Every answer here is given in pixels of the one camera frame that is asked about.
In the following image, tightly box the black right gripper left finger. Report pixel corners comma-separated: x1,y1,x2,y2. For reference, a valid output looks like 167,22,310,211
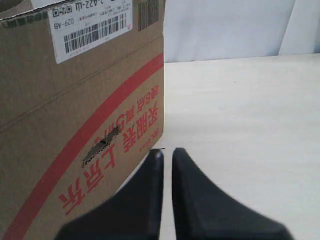
56,149,164,240

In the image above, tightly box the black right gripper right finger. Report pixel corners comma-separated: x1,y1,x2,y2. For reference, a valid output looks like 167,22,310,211
171,147,292,240

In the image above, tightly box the cardboard box with red print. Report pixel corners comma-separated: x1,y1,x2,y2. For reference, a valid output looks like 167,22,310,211
0,0,166,240

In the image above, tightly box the white backdrop curtain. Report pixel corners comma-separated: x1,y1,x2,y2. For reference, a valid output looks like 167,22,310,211
164,0,320,63

